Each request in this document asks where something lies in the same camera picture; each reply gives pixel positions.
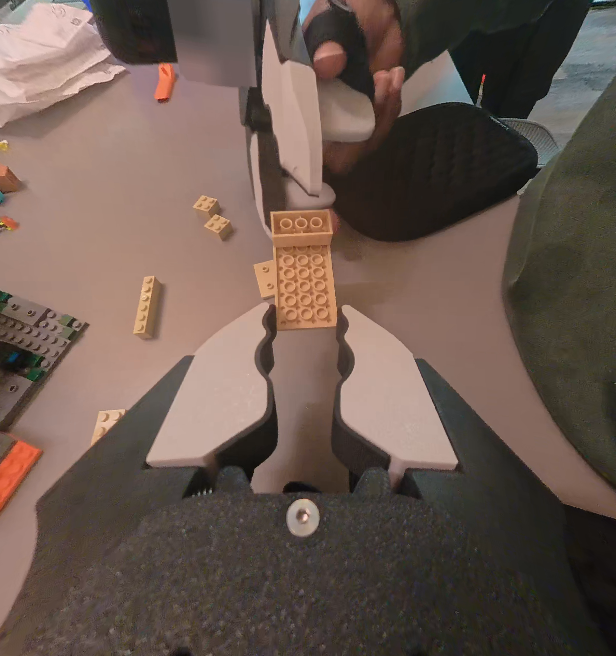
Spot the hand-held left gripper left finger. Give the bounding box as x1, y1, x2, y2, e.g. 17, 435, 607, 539
145, 302, 279, 480

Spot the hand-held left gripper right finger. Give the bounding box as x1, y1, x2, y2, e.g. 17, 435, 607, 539
331, 305, 460, 482

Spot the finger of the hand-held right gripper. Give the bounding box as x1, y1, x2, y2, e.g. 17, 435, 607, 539
248, 129, 310, 240
261, 22, 324, 197

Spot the tan two-by-four brick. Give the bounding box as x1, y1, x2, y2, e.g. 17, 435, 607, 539
90, 408, 128, 448
270, 208, 335, 250

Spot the long narrow tan brick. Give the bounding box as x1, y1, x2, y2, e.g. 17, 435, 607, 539
133, 276, 164, 340

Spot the large tan brick plate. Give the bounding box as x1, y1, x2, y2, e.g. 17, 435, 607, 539
274, 244, 338, 330

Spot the grey desk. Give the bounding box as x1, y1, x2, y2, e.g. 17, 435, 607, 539
0, 51, 616, 649

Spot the person's right hand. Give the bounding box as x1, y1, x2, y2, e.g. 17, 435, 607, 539
313, 0, 407, 176

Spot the orange brick separator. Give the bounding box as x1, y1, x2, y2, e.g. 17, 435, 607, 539
154, 63, 177, 102

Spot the small tan two-stud plate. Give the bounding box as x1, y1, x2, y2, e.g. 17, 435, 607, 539
254, 260, 278, 300

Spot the pile of white paper bags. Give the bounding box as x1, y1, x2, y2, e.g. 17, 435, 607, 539
0, 2, 128, 129

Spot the black quilted seat cushion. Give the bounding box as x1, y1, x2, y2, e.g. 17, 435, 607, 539
333, 101, 540, 243

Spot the grey green brick-built model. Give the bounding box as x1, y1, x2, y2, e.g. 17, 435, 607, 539
0, 281, 89, 540

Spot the person's dark green hoodie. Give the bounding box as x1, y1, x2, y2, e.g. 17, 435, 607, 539
502, 67, 616, 519

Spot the grey mesh chair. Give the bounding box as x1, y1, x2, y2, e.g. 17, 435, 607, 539
496, 117, 562, 167

